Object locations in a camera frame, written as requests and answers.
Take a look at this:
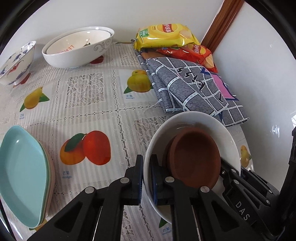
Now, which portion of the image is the blue patterned white bowl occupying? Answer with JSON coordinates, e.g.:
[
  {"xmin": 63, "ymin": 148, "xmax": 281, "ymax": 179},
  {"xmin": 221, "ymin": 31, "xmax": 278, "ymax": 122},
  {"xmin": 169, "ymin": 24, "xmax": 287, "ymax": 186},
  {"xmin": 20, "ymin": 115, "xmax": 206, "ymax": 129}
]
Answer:
[{"xmin": 0, "ymin": 41, "xmax": 37, "ymax": 86}]

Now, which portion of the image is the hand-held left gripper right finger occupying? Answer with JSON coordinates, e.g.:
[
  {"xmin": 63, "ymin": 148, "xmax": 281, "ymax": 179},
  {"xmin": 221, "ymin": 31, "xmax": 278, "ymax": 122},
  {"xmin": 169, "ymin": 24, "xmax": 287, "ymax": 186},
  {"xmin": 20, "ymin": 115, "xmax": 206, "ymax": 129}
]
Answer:
[{"xmin": 149, "ymin": 154, "xmax": 270, "ymax": 241}]

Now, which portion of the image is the orange-brown packet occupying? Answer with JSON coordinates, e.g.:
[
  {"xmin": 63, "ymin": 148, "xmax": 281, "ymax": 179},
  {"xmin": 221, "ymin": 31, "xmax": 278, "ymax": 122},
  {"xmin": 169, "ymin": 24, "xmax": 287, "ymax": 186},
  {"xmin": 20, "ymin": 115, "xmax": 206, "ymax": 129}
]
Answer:
[{"xmin": 141, "ymin": 50, "xmax": 167, "ymax": 59}]

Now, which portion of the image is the red chip bag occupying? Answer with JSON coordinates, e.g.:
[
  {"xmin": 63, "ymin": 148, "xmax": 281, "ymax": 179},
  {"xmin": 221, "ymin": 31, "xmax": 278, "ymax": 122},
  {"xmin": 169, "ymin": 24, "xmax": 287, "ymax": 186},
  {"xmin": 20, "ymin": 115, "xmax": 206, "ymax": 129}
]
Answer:
[{"xmin": 156, "ymin": 44, "xmax": 218, "ymax": 73}]

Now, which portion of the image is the large white bowl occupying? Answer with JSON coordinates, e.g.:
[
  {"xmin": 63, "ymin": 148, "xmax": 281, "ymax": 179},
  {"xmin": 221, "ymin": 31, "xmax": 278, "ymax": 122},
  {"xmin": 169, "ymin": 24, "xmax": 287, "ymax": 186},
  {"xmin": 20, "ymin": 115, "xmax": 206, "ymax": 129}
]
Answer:
[{"xmin": 42, "ymin": 26, "xmax": 115, "ymax": 68}]

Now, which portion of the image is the pink plate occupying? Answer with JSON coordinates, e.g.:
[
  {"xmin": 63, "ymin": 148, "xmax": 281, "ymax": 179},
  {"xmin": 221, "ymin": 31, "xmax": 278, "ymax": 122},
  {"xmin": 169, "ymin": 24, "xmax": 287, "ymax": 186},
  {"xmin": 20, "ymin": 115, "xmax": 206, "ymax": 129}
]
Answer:
[{"xmin": 39, "ymin": 148, "xmax": 56, "ymax": 220}]

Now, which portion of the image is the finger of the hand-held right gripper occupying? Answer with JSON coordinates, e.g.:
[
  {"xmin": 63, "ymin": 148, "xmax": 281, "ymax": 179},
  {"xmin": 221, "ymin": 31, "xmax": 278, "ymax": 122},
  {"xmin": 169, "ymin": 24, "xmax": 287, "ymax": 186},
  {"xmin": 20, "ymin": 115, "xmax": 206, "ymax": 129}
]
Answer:
[
  {"xmin": 218, "ymin": 157, "xmax": 271, "ymax": 208},
  {"xmin": 240, "ymin": 169, "xmax": 281, "ymax": 200}
]

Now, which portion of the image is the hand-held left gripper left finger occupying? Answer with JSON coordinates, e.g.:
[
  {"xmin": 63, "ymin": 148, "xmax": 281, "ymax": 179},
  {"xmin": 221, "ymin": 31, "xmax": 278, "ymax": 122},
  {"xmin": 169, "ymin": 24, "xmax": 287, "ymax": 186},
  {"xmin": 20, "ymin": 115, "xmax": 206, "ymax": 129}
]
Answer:
[{"xmin": 26, "ymin": 154, "xmax": 144, "ymax": 241}]

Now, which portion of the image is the pink paper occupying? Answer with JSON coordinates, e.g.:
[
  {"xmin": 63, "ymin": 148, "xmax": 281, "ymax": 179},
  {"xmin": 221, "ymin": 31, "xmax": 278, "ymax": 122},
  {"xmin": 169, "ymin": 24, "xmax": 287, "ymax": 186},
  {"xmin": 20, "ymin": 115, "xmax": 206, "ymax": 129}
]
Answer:
[{"xmin": 209, "ymin": 72, "xmax": 238, "ymax": 100}]

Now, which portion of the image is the blue plate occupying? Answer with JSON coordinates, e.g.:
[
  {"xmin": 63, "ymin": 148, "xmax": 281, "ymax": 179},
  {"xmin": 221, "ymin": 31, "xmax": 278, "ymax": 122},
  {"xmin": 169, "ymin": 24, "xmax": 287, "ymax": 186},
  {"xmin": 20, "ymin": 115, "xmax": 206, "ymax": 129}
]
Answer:
[{"xmin": 0, "ymin": 125, "xmax": 51, "ymax": 229}]

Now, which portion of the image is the green plate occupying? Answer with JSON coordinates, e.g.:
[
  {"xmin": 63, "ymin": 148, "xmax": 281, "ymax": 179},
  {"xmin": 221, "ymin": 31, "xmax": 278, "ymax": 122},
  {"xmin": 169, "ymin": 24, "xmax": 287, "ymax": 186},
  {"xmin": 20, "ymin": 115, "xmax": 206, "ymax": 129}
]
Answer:
[{"xmin": 37, "ymin": 139, "xmax": 53, "ymax": 226}]

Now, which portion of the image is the grey checked cloth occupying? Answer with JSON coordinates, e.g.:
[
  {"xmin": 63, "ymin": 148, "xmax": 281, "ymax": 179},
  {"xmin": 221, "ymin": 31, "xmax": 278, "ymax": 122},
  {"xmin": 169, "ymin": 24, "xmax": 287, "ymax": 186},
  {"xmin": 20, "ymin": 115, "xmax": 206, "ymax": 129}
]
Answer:
[{"xmin": 132, "ymin": 39, "xmax": 250, "ymax": 127}]

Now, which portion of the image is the yellow chip bag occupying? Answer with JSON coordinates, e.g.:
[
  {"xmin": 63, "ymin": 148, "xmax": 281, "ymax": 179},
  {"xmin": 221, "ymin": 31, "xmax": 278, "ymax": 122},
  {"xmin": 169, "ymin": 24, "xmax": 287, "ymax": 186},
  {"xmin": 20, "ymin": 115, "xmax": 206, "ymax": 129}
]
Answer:
[{"xmin": 134, "ymin": 23, "xmax": 200, "ymax": 50}]

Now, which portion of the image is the plain white bowl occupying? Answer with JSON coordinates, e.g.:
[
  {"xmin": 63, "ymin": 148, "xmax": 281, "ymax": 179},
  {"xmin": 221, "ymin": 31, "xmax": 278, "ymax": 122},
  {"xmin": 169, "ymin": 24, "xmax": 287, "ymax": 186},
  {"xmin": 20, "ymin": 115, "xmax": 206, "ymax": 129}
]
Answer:
[{"xmin": 143, "ymin": 111, "xmax": 241, "ymax": 224}]

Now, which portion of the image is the brown bowl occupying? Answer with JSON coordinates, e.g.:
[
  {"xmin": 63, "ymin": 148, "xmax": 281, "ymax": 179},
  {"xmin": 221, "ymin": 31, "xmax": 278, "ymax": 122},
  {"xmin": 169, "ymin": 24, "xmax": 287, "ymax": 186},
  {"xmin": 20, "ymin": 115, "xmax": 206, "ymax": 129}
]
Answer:
[
  {"xmin": 162, "ymin": 136, "xmax": 178, "ymax": 174},
  {"xmin": 167, "ymin": 127, "xmax": 221, "ymax": 189}
]

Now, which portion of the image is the lace fruit-print tablecloth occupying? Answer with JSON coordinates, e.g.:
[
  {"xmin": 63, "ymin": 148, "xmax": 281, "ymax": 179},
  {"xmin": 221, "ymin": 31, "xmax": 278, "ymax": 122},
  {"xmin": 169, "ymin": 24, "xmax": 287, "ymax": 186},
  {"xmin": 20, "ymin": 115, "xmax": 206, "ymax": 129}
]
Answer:
[{"xmin": 0, "ymin": 42, "xmax": 253, "ymax": 241}]

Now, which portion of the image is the white bowl with orange print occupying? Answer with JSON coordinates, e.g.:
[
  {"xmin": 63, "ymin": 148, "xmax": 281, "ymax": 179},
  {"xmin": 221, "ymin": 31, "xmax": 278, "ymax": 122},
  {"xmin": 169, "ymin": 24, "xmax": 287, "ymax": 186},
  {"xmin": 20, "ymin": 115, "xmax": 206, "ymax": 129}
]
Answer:
[{"xmin": 45, "ymin": 30, "xmax": 111, "ymax": 55}]

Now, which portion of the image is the wooden door frame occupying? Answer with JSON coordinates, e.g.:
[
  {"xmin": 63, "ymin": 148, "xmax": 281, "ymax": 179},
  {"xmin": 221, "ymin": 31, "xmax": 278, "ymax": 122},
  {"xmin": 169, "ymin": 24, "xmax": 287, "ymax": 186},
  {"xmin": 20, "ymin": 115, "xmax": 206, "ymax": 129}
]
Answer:
[{"xmin": 199, "ymin": 0, "xmax": 243, "ymax": 54}]

